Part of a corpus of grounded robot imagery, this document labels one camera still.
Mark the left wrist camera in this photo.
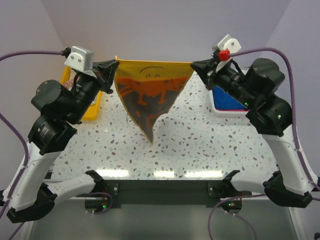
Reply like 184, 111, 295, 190
64, 46, 94, 73

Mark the white orange patterned towel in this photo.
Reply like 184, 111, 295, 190
62, 75, 81, 92

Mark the white perforated plastic basket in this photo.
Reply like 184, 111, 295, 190
208, 91, 248, 118

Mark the yellow plastic bin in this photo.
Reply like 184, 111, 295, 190
60, 66, 102, 121

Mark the orange grey cat towel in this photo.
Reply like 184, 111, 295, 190
114, 57, 194, 143

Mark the blue towel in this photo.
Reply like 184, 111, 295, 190
212, 86, 245, 110

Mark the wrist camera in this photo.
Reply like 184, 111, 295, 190
64, 46, 94, 73
212, 34, 242, 73

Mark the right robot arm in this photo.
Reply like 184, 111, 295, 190
190, 58, 319, 208

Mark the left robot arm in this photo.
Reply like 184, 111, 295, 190
0, 60, 119, 224

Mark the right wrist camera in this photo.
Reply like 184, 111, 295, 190
212, 34, 242, 73

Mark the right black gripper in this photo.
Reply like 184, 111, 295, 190
193, 55, 258, 107

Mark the pink microfiber towel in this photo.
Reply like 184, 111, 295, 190
216, 109, 248, 113

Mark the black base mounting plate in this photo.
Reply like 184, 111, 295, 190
83, 180, 243, 212

